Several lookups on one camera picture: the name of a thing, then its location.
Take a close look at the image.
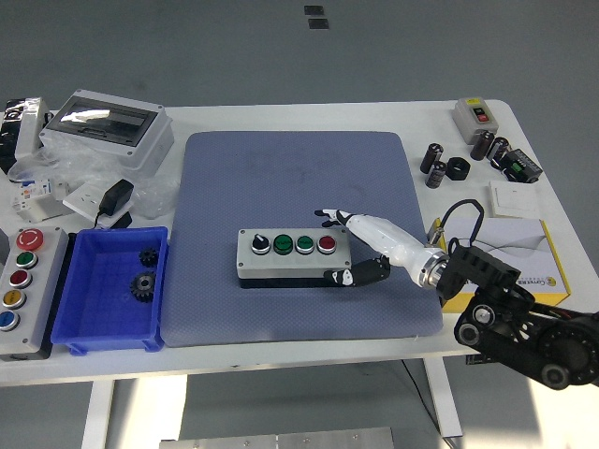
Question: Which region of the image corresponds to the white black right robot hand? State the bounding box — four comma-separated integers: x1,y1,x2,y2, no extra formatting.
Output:
314,207,440,287

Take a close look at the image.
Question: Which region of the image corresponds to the grey four-button control box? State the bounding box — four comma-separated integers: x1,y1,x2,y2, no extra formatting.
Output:
236,227,352,290

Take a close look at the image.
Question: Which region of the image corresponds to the grey five-button control box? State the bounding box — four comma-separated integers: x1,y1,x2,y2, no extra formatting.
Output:
0,226,70,361

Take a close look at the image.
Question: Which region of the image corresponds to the short black capacitor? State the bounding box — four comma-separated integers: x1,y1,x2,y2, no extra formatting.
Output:
425,161,448,189

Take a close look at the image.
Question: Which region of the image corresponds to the tall black capacitor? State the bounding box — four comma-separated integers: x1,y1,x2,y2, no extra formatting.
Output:
419,142,445,175

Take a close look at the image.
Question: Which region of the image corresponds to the black hex nut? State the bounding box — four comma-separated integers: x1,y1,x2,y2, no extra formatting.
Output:
445,156,472,181

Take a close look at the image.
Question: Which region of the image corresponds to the brown capacitor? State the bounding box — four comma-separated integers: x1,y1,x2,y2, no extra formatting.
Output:
470,130,496,162

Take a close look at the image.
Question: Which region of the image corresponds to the yellow white cardboard box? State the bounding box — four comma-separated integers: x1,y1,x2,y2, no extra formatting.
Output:
429,217,572,313

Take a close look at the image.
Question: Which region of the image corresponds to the black silver-striped capacitor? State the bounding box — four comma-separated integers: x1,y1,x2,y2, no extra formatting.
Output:
486,136,511,165

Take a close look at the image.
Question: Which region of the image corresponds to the black module with green terminal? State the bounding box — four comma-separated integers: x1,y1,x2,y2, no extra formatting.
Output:
498,148,544,184

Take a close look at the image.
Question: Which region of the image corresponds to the white table leg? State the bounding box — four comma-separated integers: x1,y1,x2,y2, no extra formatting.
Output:
423,357,464,439
80,379,116,449

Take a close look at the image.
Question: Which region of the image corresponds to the grey-blue table mat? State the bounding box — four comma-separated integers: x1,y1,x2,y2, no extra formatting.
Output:
161,130,445,348

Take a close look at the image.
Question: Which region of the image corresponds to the large black bevel gear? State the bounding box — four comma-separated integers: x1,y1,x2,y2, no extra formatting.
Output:
129,270,158,304

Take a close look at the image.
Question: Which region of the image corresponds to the black power adapter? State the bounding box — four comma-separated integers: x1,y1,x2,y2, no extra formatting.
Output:
93,179,136,230

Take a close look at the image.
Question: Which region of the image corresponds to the blue plastic bin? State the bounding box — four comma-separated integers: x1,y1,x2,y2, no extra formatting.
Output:
50,226,170,356

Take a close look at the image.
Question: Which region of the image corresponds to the clear plastic bag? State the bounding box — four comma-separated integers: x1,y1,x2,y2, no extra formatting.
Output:
7,135,182,221

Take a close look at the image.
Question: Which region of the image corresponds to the white circuit breaker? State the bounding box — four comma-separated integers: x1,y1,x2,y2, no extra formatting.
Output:
9,177,71,224

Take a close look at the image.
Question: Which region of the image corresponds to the white wrapped box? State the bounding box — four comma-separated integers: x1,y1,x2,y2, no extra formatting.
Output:
13,96,52,163

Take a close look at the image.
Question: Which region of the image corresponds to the black wrapped package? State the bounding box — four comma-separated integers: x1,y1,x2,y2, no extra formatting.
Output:
0,98,24,175

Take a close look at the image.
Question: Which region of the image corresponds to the white wall switch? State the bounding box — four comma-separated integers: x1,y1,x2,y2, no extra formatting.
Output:
489,180,544,219

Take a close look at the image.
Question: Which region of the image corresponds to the grey red-black switch box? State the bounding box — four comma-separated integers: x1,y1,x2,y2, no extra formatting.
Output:
451,96,500,146

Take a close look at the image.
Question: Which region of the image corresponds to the black cable under table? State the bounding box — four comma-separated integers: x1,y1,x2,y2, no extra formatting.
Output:
401,359,453,449

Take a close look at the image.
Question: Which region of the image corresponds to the grey enclosure with clear lid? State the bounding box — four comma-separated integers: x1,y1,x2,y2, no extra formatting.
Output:
38,88,175,178

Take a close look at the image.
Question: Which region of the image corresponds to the white wall socket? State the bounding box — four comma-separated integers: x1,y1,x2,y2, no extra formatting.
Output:
63,181,118,221

